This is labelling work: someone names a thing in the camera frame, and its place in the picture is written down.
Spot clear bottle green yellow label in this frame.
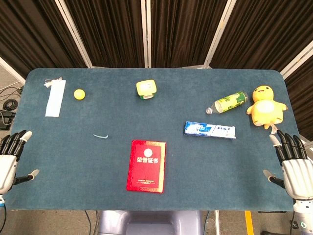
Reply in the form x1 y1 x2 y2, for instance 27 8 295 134
205 91 249 115

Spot white partition frame post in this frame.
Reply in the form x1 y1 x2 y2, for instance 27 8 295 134
140 0 152 69
279 40 313 80
0 56 26 85
54 0 93 69
203 0 236 69

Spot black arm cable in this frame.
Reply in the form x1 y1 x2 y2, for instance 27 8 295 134
290 210 298 235
2 202 7 235

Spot dark brown curtain panel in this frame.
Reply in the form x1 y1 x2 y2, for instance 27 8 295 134
285 56 313 141
150 0 229 68
209 0 313 74
0 0 88 79
64 0 145 69

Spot blue table cloth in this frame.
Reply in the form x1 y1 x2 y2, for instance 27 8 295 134
4 68 309 212

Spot white table leg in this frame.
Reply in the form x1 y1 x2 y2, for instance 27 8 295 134
214 210 220 235

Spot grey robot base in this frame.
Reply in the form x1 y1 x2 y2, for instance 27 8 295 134
97 210 203 235

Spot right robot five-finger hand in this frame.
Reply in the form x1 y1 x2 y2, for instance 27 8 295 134
263 129 313 200

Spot blue white toothpaste box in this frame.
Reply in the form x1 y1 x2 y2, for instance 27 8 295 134
183 121 237 140

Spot black power adapter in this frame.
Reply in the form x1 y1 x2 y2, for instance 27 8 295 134
0 110 16 130

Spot black coiled floor cable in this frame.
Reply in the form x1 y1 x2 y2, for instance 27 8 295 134
3 98 18 111

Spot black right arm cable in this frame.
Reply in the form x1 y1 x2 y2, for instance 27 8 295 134
290 210 298 235

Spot white bookmark with tassel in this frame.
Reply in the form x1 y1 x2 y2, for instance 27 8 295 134
44 77 67 118

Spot yellow plush duck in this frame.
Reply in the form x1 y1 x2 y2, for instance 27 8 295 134
246 85 289 135

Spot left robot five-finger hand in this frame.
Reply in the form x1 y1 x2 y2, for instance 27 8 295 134
0 130 40 195

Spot red certificate book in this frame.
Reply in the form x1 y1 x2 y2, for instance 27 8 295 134
126 140 167 194

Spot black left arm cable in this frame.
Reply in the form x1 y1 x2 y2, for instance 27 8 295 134
2 202 7 235

